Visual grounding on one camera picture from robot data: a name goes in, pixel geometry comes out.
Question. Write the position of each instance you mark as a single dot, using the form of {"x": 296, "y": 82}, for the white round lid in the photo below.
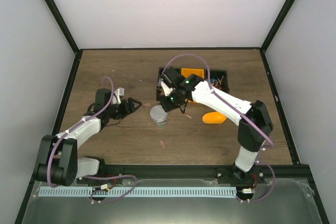
{"x": 157, "y": 113}

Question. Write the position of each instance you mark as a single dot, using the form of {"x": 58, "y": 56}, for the yellow bin with star candies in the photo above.
{"x": 186, "y": 72}

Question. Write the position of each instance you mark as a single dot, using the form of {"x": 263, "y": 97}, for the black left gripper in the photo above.
{"x": 129, "y": 109}

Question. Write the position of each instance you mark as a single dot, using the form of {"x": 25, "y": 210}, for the clear plastic cup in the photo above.
{"x": 161, "y": 123}

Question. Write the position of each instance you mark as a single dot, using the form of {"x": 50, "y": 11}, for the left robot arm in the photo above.
{"x": 57, "y": 161}

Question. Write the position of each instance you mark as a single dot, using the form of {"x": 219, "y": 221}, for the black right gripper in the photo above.
{"x": 167, "y": 107}

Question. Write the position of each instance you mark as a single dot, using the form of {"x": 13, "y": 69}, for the black bin with lollipops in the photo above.
{"x": 219, "y": 79}

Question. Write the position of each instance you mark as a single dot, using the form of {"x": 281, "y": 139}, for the light blue slotted rail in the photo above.
{"x": 157, "y": 192}

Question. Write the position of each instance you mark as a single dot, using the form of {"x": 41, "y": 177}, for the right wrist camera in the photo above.
{"x": 166, "y": 90}

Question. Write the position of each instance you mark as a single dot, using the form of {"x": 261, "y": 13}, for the black bin with popsicle candies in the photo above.
{"x": 159, "y": 89}

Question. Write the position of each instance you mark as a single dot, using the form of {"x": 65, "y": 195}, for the black frame base bar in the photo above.
{"x": 226, "y": 174}

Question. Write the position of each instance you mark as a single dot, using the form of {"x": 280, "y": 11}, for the orange plastic scoop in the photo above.
{"x": 214, "y": 118}

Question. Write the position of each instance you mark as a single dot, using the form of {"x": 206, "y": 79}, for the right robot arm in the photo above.
{"x": 252, "y": 118}

